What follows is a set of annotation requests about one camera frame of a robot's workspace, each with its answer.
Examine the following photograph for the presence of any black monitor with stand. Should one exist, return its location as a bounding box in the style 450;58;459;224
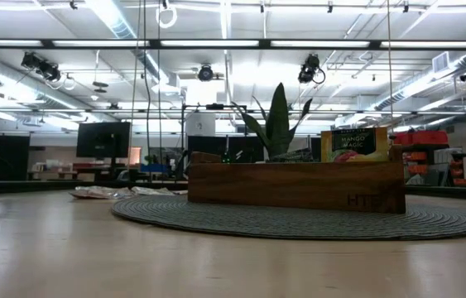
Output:
75;121;132;175

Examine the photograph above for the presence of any black overhead frame beam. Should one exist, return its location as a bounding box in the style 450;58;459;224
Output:
0;39;466;51

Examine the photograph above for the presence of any round grey woven placemat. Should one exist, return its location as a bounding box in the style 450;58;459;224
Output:
111;194;466;242

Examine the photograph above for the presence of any snake plant in white pot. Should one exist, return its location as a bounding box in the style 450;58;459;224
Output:
232;81;315;163

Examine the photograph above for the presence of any white cabinet box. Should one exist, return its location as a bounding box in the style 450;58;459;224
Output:
185;112;216;137

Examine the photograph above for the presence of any black rig camera with cable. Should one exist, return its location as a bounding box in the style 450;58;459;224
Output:
297;53;327;85
20;51;63;83

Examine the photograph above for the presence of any white ceiling vent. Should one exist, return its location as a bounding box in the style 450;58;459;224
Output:
431;51;451;74

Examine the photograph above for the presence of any round black overhead camera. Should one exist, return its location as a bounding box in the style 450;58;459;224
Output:
197;64;216;83

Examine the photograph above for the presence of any wooden tea organizer tray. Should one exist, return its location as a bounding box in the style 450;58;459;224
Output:
187;151;406;215

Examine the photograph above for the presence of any shelf with red bins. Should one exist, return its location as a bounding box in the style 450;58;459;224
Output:
389;130;466;187

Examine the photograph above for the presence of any yellow mango tea bag packet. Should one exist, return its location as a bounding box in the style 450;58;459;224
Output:
320;127;390;164

